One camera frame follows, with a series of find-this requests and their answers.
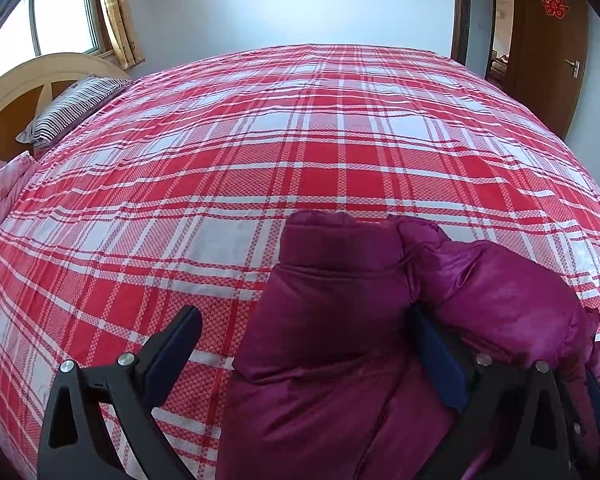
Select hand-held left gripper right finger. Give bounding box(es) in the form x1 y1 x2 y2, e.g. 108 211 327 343
411 304 582 480

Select pink quilt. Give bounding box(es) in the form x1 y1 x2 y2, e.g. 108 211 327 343
0 151 37 243

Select window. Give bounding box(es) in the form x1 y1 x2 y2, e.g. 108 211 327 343
0 0 115 88

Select red paper door decoration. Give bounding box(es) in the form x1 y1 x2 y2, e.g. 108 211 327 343
540 0 571 21

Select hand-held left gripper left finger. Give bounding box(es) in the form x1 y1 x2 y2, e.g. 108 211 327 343
36 304 204 480

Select beige wooden headboard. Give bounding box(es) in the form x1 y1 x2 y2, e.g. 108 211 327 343
0 52 133 173

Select inner room doorway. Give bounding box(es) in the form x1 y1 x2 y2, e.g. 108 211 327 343
486 0 516 86

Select yellow curtain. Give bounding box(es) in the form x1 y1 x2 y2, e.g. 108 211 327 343
95 0 147 72

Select red plaid bed sheet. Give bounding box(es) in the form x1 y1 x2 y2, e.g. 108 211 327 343
0 43 600 480

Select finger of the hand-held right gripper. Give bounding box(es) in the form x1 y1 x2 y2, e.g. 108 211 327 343
555 367 600 480

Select striped pillow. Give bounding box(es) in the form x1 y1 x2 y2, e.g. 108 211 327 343
15 76 132 149

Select magenta down jacket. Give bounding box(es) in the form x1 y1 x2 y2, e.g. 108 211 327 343
219 209 600 480

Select brown door frame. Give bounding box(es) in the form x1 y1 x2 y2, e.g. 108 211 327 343
451 0 474 67

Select brown wooden door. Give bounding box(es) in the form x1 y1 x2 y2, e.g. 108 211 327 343
507 0 592 147

